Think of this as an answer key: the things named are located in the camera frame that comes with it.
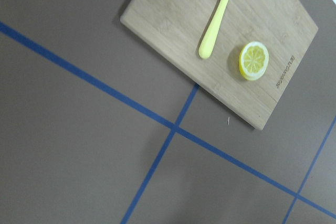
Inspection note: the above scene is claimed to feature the bamboo cutting board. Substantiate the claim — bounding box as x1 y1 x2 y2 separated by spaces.
120 0 318 130

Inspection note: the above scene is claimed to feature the yellow lemon slice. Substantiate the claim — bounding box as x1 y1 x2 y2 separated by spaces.
239 41 269 81

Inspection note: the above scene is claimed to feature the yellow plastic knife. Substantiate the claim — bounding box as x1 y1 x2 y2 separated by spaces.
198 0 229 59

